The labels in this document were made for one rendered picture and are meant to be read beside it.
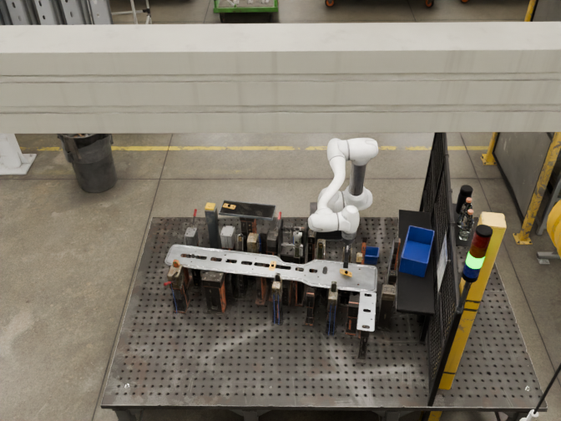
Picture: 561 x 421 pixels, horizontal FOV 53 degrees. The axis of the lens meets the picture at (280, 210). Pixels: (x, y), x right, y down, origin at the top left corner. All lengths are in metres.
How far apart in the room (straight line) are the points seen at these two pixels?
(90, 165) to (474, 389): 4.02
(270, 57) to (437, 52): 0.19
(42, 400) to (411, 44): 4.17
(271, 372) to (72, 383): 1.68
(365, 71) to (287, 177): 5.27
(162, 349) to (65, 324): 1.42
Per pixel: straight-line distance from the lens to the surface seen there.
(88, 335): 4.81
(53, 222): 5.87
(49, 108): 0.76
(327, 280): 3.57
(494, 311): 4.02
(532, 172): 5.46
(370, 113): 0.70
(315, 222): 3.20
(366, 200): 4.10
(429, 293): 3.55
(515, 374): 3.76
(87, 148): 5.69
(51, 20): 7.17
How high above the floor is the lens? 3.68
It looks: 42 degrees down
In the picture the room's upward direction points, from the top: 1 degrees counter-clockwise
